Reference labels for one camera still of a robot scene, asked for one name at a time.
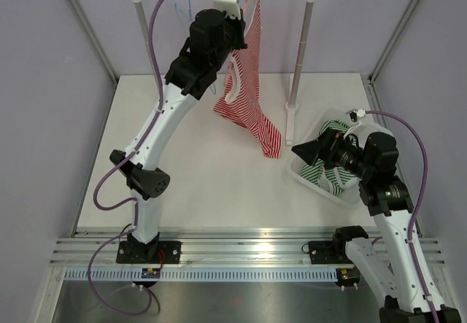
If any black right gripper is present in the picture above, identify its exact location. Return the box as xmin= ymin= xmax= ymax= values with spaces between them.
xmin=292 ymin=127 xmax=373 ymax=179

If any green striped tank top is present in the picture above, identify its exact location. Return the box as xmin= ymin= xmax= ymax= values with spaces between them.
xmin=298 ymin=118 xmax=357 ymax=196

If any blue wire hanger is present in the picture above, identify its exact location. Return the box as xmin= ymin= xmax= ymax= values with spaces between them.
xmin=174 ymin=0 xmax=194 ymax=27

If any red striped tank top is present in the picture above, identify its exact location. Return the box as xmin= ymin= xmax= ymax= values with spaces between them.
xmin=213 ymin=0 xmax=282 ymax=159

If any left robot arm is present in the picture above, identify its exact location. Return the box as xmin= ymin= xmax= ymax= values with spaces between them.
xmin=109 ymin=9 xmax=247 ymax=264

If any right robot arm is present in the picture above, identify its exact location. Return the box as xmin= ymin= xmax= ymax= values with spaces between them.
xmin=292 ymin=128 xmax=461 ymax=322

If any white clothes rack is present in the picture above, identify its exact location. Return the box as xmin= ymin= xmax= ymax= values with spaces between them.
xmin=132 ymin=0 xmax=314 ymax=146

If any clear plastic basket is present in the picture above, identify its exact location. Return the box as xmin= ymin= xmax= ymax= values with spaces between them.
xmin=286 ymin=106 xmax=395 ymax=210

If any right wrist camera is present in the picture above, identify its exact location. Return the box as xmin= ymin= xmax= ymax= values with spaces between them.
xmin=344 ymin=109 xmax=366 ymax=137

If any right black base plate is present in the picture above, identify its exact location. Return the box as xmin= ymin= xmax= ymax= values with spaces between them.
xmin=301 ymin=241 xmax=352 ymax=265

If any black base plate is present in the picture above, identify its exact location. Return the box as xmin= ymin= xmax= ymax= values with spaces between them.
xmin=116 ymin=241 xmax=182 ymax=265
xmin=301 ymin=241 xmax=352 ymax=265

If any white slotted cable duct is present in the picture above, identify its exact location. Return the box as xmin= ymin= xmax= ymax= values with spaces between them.
xmin=65 ymin=267 xmax=337 ymax=283

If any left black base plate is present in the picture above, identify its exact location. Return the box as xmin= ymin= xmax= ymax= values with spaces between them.
xmin=116 ymin=241 xmax=182 ymax=265

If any aluminium mounting rail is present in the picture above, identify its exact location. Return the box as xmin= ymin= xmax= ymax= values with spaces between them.
xmin=49 ymin=227 xmax=448 ymax=268

